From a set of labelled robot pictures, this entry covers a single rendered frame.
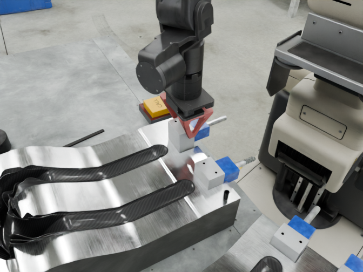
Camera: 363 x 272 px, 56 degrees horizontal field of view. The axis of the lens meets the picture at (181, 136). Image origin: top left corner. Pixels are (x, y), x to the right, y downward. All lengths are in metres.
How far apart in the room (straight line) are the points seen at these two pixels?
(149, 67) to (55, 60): 0.72
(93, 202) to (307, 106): 0.59
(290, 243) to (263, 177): 0.91
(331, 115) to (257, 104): 1.50
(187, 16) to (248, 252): 0.40
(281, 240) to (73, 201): 0.36
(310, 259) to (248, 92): 1.94
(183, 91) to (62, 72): 0.61
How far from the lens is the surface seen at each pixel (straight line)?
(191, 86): 0.60
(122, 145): 0.73
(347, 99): 0.92
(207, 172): 0.63
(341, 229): 1.47
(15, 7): 3.74
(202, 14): 0.53
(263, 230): 0.65
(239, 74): 2.67
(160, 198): 0.64
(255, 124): 2.21
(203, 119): 0.65
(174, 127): 0.68
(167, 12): 0.55
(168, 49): 0.53
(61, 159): 0.69
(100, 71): 1.13
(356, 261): 0.67
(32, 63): 1.22
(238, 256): 0.62
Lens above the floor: 1.39
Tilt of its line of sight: 43 degrees down
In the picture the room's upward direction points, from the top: 3 degrees clockwise
